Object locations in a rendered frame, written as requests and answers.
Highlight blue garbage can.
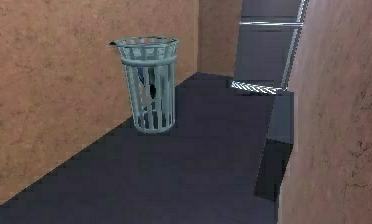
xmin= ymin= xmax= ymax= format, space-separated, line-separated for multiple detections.
xmin=135 ymin=65 xmax=172 ymax=128

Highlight silver fridge handle bar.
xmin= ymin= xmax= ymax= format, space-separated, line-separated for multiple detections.
xmin=239 ymin=20 xmax=305 ymax=28

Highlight green slatted garbage container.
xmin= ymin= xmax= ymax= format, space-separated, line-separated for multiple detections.
xmin=109 ymin=35 xmax=180 ymax=135

